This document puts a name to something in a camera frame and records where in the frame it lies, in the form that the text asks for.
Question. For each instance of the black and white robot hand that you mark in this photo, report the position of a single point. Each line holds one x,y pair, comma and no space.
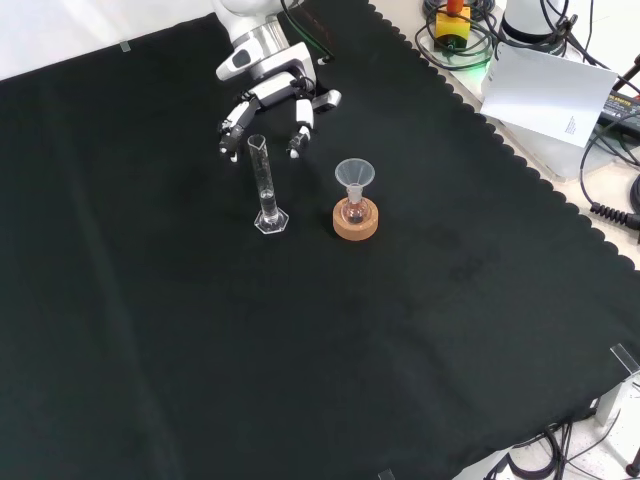
277,92

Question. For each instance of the clear glass graduated cylinder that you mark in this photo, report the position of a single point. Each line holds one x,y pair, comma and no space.
270,220

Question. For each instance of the clear plastic funnel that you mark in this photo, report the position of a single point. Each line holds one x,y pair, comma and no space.
354,172

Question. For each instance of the small round-bottom glass flask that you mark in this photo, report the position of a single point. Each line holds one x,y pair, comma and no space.
355,212

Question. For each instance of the clear cloth clip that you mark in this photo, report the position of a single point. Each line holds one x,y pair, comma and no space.
385,475
126,46
625,357

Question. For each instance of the yellow stop button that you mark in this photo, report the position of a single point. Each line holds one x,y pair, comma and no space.
452,27

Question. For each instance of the black bench cloth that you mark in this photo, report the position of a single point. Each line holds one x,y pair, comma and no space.
200,310

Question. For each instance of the black power adapter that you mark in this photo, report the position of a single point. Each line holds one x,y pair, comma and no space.
622,107

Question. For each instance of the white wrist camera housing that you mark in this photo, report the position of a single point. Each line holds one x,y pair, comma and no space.
239,61

